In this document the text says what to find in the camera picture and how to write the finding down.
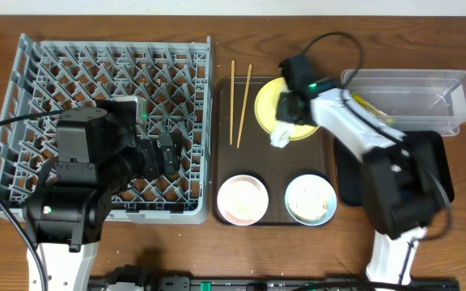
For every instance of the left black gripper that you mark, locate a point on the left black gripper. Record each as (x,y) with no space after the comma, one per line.
(152,158)

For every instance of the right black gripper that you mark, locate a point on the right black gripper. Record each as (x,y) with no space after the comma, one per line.
(282,114)

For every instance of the white paper napkin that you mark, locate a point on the white paper napkin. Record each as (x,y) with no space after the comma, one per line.
(282,131)

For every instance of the wooden chopstick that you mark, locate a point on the wooden chopstick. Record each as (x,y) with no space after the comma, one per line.
(244,107)
(232,101)

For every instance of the pink white bowl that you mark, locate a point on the pink white bowl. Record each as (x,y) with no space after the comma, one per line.
(242,200)

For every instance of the light blue bowl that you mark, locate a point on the light blue bowl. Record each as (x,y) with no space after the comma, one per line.
(318,184)

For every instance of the rice and nut scraps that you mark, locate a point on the rice and nut scraps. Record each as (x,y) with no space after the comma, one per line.
(307,207)

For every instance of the green orange snack wrapper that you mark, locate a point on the green orange snack wrapper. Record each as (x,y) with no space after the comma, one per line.
(372,109)

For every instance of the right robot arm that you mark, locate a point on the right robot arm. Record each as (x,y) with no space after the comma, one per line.
(400,187)

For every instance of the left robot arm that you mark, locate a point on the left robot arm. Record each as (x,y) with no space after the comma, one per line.
(98,155)

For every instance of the clear plastic waste bin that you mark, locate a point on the clear plastic waste bin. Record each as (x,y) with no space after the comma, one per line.
(415,100)

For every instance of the black rectangular waste tray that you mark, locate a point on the black rectangular waste tray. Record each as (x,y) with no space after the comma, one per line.
(429,146)

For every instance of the yellow round plate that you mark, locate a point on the yellow round plate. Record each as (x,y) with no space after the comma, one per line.
(266,106)

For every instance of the dark brown serving tray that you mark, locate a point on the dark brown serving tray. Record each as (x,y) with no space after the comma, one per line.
(274,167)

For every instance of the grey plastic dish rack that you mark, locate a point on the grey plastic dish rack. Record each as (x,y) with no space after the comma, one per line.
(174,78)

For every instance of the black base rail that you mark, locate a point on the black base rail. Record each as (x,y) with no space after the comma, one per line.
(175,283)

